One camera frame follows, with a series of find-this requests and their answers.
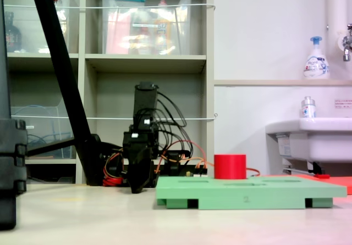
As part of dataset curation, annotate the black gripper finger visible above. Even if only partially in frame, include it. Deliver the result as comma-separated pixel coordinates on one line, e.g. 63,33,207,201
140,170,153,192
129,170,141,194

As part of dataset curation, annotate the red cylinder block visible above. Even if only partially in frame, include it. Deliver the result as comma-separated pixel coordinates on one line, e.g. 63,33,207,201
213,153,248,180

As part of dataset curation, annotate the red base clamp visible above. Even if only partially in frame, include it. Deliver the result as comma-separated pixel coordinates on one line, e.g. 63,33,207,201
103,173,124,187

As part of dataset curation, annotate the black tripod strut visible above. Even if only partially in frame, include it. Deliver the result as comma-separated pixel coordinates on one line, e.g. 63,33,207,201
26,137,76,158

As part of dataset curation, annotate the beige shelf unit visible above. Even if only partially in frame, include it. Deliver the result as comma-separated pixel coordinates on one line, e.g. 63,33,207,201
0,0,215,185

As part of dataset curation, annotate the green shape sorter board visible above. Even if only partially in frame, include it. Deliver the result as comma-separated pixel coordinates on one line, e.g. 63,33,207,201
156,175,348,210

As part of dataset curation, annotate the large clear storage bin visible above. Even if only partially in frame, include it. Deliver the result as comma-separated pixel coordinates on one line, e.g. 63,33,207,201
101,0,193,55

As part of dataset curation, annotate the pink refill pack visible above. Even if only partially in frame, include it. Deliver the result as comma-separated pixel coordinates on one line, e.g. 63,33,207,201
106,11,131,55

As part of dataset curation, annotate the black tripod leg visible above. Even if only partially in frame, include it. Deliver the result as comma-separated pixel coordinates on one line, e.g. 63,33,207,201
0,0,28,231
28,0,107,187

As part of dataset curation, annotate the sink sticker label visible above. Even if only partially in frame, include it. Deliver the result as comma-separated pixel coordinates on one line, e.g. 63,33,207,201
276,135,292,158

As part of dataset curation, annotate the clear plastic file box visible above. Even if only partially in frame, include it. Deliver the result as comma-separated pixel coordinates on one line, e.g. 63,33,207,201
54,0,72,54

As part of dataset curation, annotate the small clear bottle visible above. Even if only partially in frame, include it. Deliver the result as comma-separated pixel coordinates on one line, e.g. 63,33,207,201
299,96,317,119

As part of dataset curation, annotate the white sink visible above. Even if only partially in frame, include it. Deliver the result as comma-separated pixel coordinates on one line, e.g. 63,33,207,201
265,117,352,163

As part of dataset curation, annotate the dark glass bottle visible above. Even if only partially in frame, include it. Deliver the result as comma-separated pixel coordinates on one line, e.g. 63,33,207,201
4,11,22,53

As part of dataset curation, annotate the white soap pump bottle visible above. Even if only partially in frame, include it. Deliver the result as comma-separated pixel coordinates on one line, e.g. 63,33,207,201
303,36,331,80

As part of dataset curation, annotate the metal faucet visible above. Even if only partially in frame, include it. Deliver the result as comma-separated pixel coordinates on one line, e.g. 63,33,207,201
340,24,352,62

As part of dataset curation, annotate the white pipe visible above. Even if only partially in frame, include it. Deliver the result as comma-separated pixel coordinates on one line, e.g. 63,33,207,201
326,0,349,51

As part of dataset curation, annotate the thin orange wire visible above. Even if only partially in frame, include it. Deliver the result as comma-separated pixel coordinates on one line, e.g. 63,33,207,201
155,140,215,174
103,148,124,179

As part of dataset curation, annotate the thin black motor cable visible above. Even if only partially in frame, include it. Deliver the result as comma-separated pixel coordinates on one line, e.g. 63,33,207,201
153,91,188,152

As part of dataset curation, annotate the blue cable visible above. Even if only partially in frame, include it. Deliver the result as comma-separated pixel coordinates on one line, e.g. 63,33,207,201
26,133,56,154

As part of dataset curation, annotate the black sink bracket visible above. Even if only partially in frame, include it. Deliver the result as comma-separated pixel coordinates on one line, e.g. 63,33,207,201
307,161,325,174

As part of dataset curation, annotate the wall label with red text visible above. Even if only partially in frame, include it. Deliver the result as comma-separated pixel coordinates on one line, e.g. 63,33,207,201
334,99,352,109

